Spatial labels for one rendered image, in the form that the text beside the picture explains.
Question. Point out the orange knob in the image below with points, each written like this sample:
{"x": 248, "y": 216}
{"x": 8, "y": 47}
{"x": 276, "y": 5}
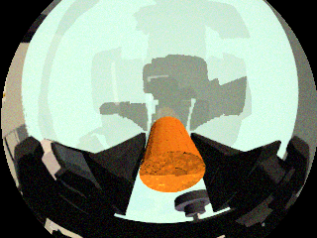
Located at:
{"x": 170, "y": 162}

